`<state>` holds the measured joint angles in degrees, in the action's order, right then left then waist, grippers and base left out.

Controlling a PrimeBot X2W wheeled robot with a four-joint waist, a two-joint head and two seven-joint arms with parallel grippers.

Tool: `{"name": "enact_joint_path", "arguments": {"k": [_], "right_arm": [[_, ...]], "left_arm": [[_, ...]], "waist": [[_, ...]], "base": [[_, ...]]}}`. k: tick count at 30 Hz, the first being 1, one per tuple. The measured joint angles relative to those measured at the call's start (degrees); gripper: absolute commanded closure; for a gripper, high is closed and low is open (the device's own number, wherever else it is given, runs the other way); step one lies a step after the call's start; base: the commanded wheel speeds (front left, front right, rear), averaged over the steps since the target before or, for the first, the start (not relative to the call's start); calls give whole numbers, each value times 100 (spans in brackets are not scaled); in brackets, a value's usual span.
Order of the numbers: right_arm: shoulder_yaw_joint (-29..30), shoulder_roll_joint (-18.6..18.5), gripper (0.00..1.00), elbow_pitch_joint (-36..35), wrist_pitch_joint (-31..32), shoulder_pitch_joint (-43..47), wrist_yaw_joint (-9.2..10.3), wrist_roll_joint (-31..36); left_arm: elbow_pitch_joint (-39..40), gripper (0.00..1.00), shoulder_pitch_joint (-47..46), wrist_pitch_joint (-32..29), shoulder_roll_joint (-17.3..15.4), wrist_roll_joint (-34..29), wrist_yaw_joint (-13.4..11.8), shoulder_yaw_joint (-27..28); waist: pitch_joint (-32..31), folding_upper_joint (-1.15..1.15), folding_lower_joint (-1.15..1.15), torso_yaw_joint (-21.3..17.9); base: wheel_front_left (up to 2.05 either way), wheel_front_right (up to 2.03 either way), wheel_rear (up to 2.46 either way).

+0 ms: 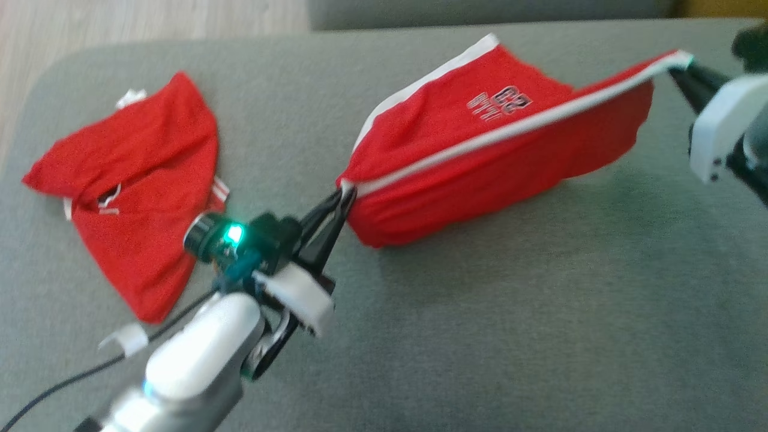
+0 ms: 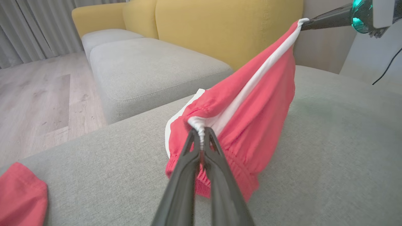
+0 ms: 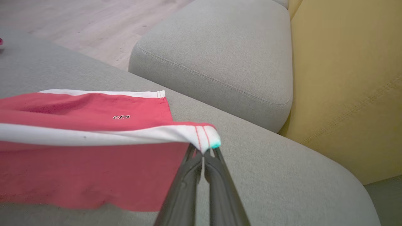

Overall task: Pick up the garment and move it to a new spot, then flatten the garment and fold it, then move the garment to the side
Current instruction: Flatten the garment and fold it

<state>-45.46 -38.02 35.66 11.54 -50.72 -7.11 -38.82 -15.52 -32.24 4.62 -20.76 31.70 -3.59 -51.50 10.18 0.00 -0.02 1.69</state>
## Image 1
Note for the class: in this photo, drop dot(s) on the red shorts white trim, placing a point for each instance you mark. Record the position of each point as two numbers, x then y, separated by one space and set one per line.
480 150

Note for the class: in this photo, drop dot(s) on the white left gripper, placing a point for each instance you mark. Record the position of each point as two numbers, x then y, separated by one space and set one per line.
297 297

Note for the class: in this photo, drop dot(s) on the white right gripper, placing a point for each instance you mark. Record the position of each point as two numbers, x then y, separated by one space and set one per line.
720 132

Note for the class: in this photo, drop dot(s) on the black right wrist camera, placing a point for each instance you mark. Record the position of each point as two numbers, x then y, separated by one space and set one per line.
753 45

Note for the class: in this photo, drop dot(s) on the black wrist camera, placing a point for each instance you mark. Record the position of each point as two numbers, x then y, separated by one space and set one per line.
240 237
753 45

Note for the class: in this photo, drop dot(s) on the red white basketball jersey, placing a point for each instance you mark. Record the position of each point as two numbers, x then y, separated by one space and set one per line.
138 180

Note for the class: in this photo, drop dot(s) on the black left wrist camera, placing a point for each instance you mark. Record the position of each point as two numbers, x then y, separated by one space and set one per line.
240 237

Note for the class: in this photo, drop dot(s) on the grey sofa back cushion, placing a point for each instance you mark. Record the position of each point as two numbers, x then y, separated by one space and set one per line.
480 12

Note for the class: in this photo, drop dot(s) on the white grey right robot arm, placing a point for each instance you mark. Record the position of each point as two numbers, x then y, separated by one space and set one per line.
756 156

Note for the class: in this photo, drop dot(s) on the grey sofa seat cushion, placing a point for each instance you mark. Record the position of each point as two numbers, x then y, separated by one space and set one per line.
510 330

